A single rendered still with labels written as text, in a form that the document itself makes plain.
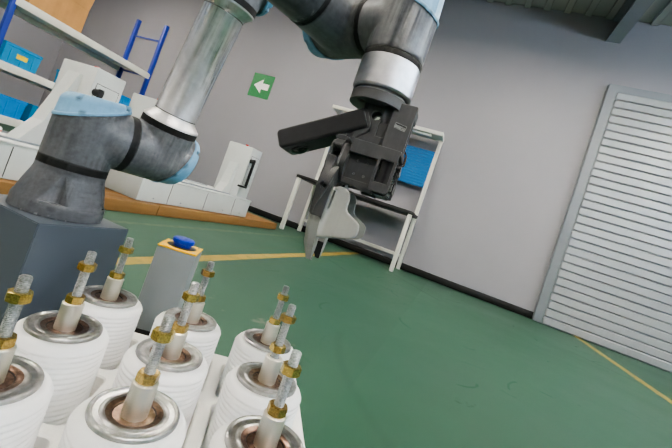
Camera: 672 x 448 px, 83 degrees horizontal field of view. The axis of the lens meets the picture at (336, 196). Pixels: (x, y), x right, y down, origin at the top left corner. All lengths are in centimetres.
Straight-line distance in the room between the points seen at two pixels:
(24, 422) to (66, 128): 52
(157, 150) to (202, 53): 22
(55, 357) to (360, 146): 39
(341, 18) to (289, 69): 604
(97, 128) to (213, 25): 29
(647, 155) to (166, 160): 553
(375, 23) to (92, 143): 55
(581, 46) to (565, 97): 71
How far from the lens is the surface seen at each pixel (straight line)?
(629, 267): 564
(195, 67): 86
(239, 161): 411
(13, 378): 45
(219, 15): 87
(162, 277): 77
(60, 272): 83
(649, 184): 580
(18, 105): 550
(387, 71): 46
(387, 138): 46
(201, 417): 57
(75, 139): 82
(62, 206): 81
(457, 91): 582
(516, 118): 573
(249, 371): 53
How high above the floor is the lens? 48
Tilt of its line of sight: 2 degrees up
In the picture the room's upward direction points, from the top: 19 degrees clockwise
